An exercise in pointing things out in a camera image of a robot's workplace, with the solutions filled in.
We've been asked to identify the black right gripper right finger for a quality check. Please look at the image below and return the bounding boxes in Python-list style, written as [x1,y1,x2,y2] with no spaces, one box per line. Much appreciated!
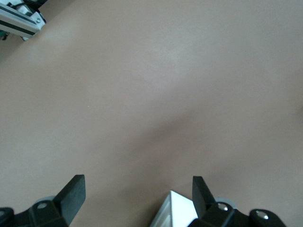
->
[189,176,250,227]

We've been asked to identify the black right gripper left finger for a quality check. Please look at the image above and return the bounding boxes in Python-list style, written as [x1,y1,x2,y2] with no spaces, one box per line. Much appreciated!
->
[13,174,86,227]

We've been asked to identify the white cabinet drawer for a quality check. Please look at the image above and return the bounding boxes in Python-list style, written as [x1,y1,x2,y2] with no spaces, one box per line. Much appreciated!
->
[149,190,199,227]

